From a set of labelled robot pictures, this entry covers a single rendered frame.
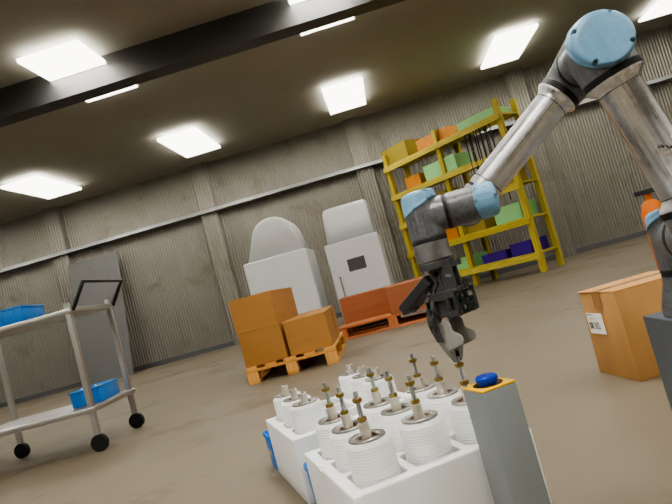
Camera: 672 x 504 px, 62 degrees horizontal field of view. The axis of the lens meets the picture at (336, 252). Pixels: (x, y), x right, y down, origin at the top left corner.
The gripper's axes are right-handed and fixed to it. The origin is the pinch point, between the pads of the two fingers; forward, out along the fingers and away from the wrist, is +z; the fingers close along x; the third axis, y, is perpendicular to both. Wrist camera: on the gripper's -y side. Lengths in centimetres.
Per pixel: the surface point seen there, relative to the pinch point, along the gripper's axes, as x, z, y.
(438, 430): -11.4, 11.8, 0.9
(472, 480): -10.2, 21.9, 4.8
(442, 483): -15.8, 20.2, 2.5
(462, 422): -4.7, 12.7, 1.4
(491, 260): 603, 3, -405
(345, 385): 25, 12, -72
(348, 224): 353, -87, -410
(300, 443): -9, 18, -54
